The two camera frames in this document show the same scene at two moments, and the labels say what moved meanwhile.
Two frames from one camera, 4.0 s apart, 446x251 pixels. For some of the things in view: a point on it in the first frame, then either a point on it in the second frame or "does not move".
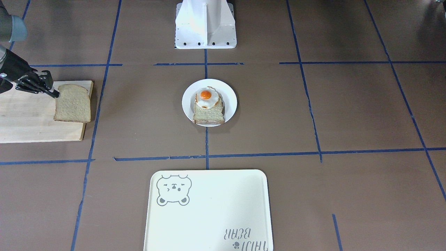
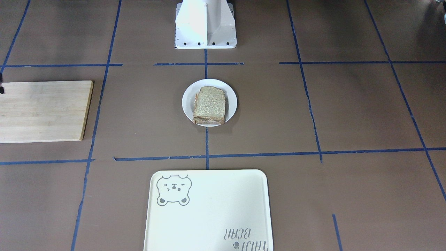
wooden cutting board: x=25 y=116 does not move
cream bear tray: x=208 y=210 does not move
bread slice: x=73 y=105 -> x=209 y=102
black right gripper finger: x=54 y=94 -> x=1 y=88
